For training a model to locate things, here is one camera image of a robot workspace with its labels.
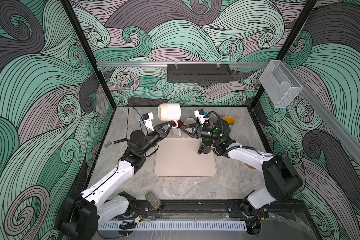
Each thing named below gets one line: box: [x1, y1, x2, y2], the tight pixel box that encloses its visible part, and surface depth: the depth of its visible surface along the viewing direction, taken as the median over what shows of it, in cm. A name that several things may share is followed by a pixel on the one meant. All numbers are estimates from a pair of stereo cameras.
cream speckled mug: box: [157, 103, 182, 122], surface depth 68 cm
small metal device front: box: [144, 190, 162, 209], surface depth 74 cm
